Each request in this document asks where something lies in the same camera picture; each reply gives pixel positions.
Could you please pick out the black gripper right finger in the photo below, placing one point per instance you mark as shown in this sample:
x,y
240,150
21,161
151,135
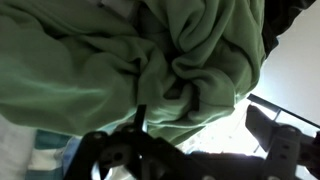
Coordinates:
x,y
286,147

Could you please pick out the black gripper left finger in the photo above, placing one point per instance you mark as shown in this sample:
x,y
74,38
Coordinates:
x,y
144,157

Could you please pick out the green clothing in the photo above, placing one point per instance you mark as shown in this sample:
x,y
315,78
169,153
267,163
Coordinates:
x,y
70,66

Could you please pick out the blue plaid cloth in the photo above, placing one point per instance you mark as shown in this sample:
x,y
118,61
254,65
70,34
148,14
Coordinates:
x,y
51,156

